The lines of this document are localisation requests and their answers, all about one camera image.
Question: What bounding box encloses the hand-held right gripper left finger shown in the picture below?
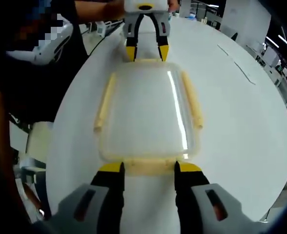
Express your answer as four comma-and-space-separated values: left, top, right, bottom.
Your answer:
52, 162, 126, 234

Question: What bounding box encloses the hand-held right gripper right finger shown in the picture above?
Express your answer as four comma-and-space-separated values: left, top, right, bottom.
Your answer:
174, 161, 256, 234

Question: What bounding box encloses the clear plastic storage box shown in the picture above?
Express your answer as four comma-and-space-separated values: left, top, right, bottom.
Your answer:
93, 58, 205, 177

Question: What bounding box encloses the person's left hand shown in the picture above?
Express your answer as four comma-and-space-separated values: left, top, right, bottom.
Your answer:
167, 0, 181, 12

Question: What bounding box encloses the white square pillar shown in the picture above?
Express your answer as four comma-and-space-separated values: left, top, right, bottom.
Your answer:
220, 0, 271, 46

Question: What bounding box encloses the white chest-worn device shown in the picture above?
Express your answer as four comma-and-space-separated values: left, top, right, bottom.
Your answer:
6, 21, 74, 65

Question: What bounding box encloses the thin metal strip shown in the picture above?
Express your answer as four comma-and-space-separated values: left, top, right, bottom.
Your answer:
218, 43, 256, 85

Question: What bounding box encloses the person's dark shirt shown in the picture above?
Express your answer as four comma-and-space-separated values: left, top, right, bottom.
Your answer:
0, 0, 88, 122

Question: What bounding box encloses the row of white office desks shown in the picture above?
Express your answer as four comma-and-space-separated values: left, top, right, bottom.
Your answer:
246, 36, 287, 127

